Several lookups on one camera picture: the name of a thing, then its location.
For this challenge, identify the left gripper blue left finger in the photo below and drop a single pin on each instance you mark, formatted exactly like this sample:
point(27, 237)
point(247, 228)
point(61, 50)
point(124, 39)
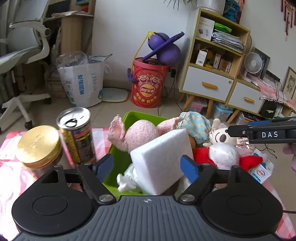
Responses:
point(93, 176)

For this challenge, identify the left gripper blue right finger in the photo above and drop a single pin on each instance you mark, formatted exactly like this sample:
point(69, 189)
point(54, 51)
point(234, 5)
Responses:
point(200, 177)

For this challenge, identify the white bunny plush blue dress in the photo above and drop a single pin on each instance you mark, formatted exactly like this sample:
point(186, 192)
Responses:
point(202, 133)

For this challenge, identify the santa hat white plush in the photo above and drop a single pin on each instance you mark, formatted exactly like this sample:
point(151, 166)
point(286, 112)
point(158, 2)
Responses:
point(223, 156)

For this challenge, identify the white stuffed glove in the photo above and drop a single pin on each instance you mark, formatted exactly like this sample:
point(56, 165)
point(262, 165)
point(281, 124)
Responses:
point(130, 181)

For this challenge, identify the white sponge block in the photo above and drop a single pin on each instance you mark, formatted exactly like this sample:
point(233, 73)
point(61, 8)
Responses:
point(157, 163)

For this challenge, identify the pink pig plush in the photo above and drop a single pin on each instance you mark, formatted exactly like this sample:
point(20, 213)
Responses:
point(139, 133)

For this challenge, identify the green plastic bin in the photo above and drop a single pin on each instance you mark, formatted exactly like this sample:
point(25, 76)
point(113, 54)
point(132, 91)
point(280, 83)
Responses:
point(122, 159)

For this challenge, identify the blue white milk carton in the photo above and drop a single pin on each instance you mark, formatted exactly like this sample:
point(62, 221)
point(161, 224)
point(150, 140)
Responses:
point(264, 170)

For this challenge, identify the low wooden drawer cabinet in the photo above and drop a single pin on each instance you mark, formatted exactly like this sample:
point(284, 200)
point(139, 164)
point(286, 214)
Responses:
point(244, 96)

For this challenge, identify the yellow black drink can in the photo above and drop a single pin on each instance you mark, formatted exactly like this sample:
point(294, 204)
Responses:
point(75, 126)

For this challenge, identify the gold lid cookie jar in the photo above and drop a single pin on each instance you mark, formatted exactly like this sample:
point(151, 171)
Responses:
point(39, 147)

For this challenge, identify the clear storage box blue lid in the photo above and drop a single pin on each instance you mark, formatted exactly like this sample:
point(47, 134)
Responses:
point(221, 111)

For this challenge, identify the black framed picture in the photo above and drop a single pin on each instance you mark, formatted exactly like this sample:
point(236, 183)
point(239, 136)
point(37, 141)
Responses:
point(265, 62)

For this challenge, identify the white desk fan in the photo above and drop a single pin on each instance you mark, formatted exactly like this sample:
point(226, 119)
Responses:
point(252, 64)

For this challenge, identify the pink checkered tablecloth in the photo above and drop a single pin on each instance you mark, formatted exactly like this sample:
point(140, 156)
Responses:
point(15, 179)

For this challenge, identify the tall wooden shelf cabinet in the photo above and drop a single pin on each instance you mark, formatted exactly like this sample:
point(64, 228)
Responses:
point(208, 69)

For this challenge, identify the white paper shopping bag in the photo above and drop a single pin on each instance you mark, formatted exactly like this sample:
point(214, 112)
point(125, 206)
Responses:
point(82, 77)

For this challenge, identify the stack of magazines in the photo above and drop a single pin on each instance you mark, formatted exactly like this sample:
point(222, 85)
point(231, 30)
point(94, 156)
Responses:
point(227, 40)

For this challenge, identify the red chips bucket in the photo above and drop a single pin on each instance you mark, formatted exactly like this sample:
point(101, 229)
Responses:
point(148, 79)

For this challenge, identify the white product box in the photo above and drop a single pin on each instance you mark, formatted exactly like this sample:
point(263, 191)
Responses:
point(205, 28)

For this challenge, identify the purple jumping ball toy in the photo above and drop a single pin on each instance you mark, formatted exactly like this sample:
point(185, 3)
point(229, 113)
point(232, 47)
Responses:
point(164, 47)

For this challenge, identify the white ribbed plant pot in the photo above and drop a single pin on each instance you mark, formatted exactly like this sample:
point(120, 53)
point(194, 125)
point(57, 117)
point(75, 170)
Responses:
point(212, 5)

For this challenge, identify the grey office chair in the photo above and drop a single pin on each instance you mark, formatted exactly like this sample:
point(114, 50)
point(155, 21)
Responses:
point(27, 43)

